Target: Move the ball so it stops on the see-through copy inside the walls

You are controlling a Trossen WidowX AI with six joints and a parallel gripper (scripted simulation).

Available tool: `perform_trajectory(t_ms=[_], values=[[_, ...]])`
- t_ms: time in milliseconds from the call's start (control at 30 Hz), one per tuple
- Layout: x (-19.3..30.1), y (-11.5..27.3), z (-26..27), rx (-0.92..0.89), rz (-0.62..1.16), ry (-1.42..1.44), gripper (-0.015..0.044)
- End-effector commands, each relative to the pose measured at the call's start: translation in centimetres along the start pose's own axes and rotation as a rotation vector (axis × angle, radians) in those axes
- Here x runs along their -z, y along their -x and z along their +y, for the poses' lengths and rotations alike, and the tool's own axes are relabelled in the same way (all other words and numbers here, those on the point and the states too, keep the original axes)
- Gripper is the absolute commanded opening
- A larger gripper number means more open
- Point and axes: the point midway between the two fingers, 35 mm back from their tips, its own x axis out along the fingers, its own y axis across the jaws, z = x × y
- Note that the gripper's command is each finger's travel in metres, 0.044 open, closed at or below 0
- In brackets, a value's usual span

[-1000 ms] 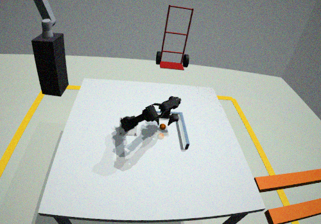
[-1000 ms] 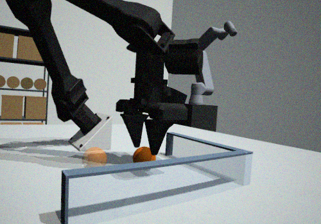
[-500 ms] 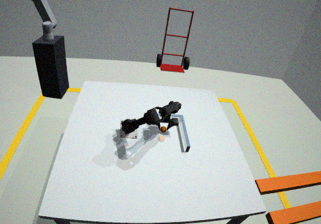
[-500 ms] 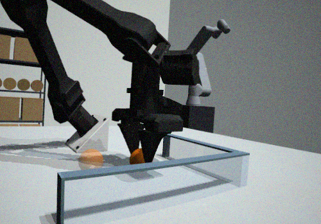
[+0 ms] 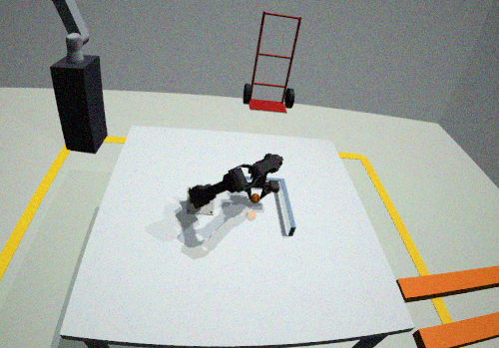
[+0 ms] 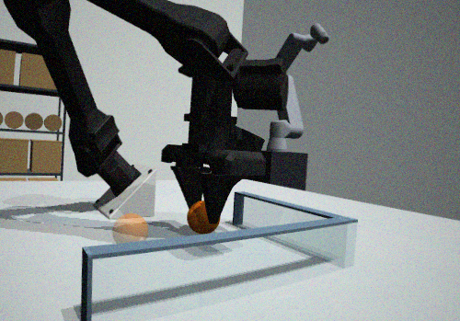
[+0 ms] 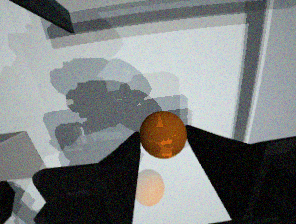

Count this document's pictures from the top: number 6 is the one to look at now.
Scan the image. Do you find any see-through orange ball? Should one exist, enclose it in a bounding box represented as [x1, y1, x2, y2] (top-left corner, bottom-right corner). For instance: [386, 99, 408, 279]
[112, 213, 148, 244]

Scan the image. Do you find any brown ball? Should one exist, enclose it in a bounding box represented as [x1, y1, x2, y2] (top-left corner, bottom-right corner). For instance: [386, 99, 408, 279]
[187, 201, 220, 234]

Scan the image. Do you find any clear l-shaped low wall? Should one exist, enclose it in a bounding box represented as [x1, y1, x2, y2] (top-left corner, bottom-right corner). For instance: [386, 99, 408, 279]
[91, 194, 358, 321]

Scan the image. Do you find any blue top edge of clear wall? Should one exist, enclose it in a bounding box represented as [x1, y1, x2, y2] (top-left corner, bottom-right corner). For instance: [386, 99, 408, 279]
[81, 191, 358, 321]

